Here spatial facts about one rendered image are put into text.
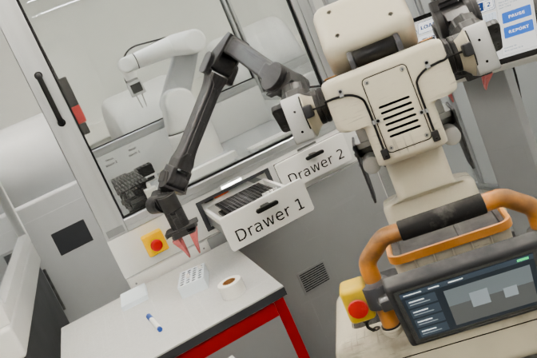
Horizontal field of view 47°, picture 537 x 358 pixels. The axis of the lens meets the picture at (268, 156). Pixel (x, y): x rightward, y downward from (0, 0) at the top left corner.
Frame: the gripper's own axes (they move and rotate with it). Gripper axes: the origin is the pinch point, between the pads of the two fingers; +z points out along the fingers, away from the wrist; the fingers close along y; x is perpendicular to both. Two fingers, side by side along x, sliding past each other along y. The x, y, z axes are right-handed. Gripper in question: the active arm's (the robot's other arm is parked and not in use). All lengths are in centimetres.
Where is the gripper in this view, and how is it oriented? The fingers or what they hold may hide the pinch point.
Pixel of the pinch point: (193, 252)
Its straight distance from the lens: 190.6
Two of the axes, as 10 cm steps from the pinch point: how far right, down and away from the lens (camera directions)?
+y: -9.1, 4.1, 0.1
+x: 0.6, 1.6, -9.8
